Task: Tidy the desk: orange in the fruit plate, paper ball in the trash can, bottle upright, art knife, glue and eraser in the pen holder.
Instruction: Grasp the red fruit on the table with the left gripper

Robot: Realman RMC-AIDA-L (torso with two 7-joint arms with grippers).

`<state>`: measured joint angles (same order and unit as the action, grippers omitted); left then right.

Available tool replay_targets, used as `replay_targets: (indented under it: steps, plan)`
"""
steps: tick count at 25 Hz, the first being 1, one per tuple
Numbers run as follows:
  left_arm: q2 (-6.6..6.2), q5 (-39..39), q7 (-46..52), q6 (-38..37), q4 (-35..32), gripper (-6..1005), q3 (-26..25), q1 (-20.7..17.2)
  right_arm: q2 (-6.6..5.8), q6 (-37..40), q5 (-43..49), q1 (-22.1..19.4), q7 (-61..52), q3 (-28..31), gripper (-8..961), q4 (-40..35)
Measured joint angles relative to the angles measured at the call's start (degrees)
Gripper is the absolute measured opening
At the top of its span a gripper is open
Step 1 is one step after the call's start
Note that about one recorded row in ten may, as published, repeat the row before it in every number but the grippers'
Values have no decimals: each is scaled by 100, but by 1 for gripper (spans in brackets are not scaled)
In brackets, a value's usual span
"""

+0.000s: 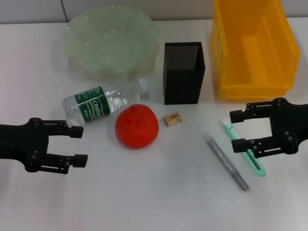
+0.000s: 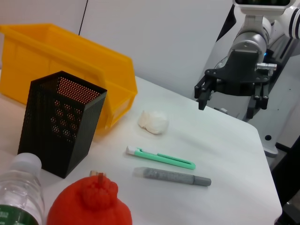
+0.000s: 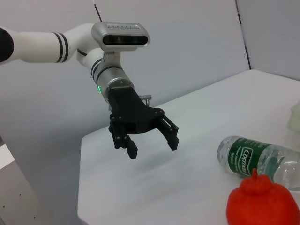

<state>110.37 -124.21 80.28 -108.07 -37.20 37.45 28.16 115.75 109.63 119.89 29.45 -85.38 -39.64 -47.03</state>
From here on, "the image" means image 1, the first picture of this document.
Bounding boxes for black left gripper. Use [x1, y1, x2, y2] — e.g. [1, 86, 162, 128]
[0, 117, 88, 174]

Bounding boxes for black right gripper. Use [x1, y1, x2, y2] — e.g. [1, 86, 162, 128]
[229, 97, 308, 159]

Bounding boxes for grey marker pen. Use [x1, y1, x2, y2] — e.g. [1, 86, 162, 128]
[202, 132, 250, 192]

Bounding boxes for green utility knife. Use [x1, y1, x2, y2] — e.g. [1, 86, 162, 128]
[221, 118, 266, 178]

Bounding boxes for clear water bottle green label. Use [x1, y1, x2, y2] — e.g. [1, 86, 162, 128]
[62, 77, 151, 125]

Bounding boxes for red-orange toy orange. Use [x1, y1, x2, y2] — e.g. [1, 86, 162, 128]
[115, 103, 159, 150]

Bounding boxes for beige eraser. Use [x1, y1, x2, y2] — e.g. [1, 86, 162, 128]
[163, 111, 183, 128]

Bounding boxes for black mesh pen holder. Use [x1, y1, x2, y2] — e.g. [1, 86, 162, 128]
[163, 41, 206, 105]

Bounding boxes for translucent green glass fruit plate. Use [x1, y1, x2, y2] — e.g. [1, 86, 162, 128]
[63, 5, 160, 82]

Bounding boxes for yellow plastic bin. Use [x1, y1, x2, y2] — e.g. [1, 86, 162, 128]
[210, 0, 301, 101]

